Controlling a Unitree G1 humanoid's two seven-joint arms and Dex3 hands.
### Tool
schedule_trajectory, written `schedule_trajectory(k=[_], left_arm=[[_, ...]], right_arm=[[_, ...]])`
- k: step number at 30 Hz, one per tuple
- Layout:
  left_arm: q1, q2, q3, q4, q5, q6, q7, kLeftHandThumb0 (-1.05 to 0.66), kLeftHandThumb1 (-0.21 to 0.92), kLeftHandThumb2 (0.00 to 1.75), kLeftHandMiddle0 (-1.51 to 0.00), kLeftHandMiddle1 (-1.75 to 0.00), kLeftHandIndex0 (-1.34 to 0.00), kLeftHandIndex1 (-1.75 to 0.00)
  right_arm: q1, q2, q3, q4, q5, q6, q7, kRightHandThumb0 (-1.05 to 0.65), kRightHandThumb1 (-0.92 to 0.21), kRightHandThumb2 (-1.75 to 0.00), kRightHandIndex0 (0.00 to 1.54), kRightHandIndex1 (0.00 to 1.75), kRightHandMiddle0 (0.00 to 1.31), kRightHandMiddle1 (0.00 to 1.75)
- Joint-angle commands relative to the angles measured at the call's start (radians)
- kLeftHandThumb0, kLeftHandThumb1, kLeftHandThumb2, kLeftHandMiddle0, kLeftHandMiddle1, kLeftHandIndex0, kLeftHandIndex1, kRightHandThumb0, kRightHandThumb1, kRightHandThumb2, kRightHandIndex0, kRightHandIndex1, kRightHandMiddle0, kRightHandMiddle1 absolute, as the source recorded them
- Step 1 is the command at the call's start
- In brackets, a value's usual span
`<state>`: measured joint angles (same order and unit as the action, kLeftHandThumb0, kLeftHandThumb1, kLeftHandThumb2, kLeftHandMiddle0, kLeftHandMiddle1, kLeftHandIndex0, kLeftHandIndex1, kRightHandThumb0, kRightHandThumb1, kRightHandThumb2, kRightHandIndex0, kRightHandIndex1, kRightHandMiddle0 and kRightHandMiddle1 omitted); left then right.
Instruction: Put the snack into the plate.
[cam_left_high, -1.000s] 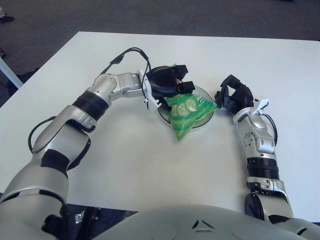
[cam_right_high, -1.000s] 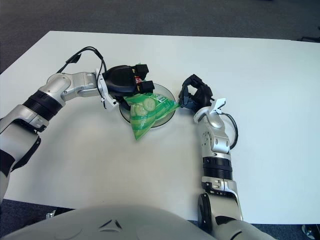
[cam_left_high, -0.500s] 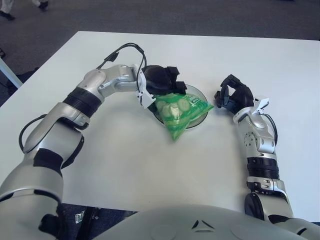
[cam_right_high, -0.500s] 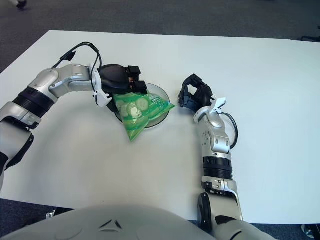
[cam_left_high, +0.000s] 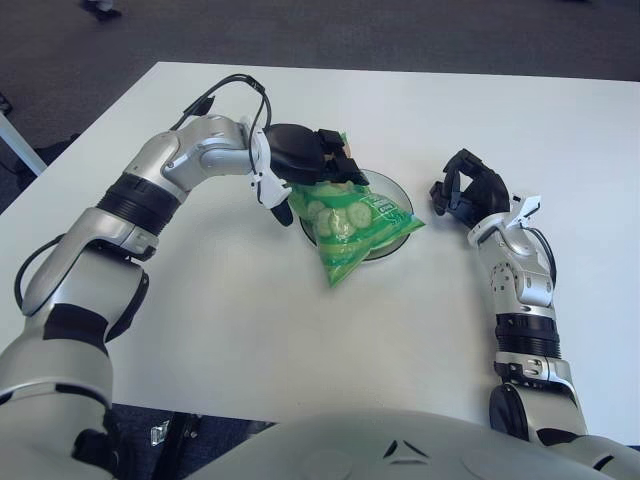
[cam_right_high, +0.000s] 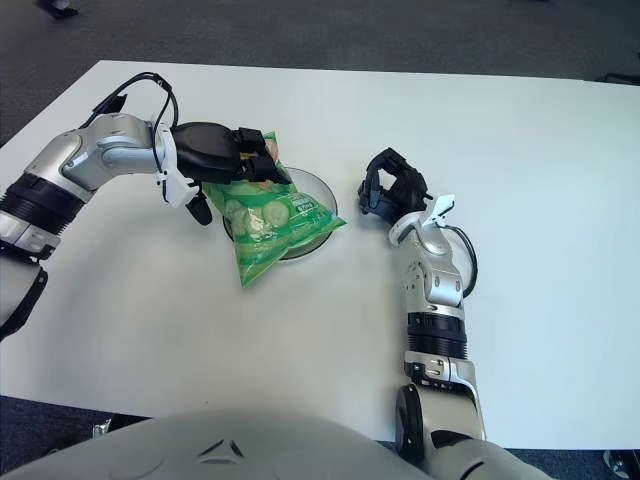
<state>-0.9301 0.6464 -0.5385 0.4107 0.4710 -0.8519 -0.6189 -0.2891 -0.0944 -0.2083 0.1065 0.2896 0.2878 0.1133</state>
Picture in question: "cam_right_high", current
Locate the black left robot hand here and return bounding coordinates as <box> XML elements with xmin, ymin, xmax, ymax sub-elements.
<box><xmin>169</xmin><ymin>121</ymin><xmax>292</xmax><ymax>227</ymax></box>

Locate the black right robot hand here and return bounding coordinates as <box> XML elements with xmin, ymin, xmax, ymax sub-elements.
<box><xmin>357</xmin><ymin>147</ymin><xmax>429</xmax><ymax>224</ymax></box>

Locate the green chips snack bag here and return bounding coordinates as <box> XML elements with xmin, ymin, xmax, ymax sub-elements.
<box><xmin>202</xmin><ymin>130</ymin><xmax>349</xmax><ymax>290</ymax></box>

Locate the white plate black rim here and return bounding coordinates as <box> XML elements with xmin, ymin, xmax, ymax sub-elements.
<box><xmin>222</xmin><ymin>167</ymin><xmax>339</xmax><ymax>261</ymax></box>

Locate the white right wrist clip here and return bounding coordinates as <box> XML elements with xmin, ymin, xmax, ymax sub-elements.
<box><xmin>422</xmin><ymin>194</ymin><xmax>457</xmax><ymax>226</ymax></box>

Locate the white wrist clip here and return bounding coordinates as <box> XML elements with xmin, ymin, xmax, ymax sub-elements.
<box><xmin>422</xmin><ymin>194</ymin><xmax>457</xmax><ymax>226</ymax></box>
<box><xmin>149</xmin><ymin>122</ymin><xmax>199</xmax><ymax>209</ymax></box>

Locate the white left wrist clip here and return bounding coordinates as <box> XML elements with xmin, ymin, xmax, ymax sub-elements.
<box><xmin>149</xmin><ymin>122</ymin><xmax>199</xmax><ymax>209</ymax></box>

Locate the dark shoe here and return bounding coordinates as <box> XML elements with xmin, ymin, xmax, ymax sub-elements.
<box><xmin>37</xmin><ymin>0</ymin><xmax>79</xmax><ymax>20</ymax></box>

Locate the grey robot torso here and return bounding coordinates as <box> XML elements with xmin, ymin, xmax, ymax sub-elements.
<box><xmin>0</xmin><ymin>409</ymin><xmax>426</xmax><ymax>480</ymax></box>

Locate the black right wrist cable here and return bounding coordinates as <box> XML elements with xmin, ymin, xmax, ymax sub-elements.
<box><xmin>444</xmin><ymin>224</ymin><xmax>479</xmax><ymax>299</ymax></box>

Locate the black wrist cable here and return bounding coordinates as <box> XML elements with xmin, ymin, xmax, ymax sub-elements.
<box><xmin>444</xmin><ymin>224</ymin><xmax>479</xmax><ymax>299</ymax></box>
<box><xmin>92</xmin><ymin>72</ymin><xmax>180</xmax><ymax>131</ymax></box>

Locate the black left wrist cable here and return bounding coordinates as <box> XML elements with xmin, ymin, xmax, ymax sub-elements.
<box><xmin>92</xmin><ymin>72</ymin><xmax>180</xmax><ymax>131</ymax></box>

